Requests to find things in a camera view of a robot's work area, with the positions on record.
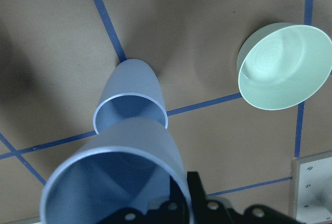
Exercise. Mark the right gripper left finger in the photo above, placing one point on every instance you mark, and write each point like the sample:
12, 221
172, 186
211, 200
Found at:
176, 194

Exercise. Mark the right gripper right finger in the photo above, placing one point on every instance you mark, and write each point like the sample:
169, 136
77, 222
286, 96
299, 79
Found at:
196, 189

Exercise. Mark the blue cup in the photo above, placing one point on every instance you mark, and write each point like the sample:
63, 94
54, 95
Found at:
132, 90
130, 164

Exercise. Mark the green bowl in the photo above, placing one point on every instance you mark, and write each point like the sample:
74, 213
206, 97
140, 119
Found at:
283, 64

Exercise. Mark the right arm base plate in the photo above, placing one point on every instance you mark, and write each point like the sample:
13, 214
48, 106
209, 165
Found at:
310, 189

